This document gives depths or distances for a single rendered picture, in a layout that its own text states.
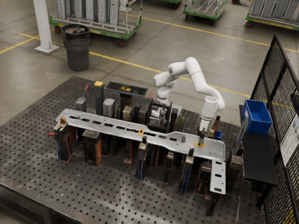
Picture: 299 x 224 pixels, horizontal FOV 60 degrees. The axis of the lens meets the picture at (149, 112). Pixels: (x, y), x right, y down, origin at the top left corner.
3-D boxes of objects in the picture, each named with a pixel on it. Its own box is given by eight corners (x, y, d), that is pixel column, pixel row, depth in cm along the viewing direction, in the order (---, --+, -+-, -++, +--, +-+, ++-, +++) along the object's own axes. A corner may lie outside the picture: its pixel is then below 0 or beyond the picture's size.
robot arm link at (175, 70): (168, 87, 253) (152, 89, 247) (166, 75, 254) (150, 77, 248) (191, 73, 205) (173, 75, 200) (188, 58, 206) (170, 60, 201)
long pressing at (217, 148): (51, 123, 210) (51, 122, 209) (65, 108, 228) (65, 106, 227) (225, 163, 191) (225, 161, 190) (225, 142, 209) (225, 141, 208)
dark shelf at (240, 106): (243, 179, 178) (244, 177, 176) (238, 106, 249) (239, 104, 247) (276, 187, 175) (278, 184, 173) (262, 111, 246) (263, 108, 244)
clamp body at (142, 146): (132, 179, 208) (135, 148, 187) (137, 168, 218) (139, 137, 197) (143, 182, 207) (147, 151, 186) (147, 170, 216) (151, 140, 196)
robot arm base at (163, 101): (153, 103, 277) (155, 89, 266) (171, 107, 274) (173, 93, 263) (149, 114, 263) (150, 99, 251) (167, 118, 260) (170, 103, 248)
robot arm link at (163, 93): (154, 93, 259) (157, 72, 244) (171, 90, 265) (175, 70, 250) (159, 100, 251) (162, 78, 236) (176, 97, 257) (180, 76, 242)
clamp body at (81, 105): (76, 134, 244) (72, 102, 223) (81, 126, 253) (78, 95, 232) (86, 136, 243) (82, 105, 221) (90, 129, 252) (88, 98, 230)
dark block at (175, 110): (165, 149, 238) (171, 112, 213) (166, 143, 244) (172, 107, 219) (170, 150, 238) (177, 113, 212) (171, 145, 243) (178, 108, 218)
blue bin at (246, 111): (247, 132, 214) (252, 120, 206) (240, 110, 239) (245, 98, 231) (267, 135, 214) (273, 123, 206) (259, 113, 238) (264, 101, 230)
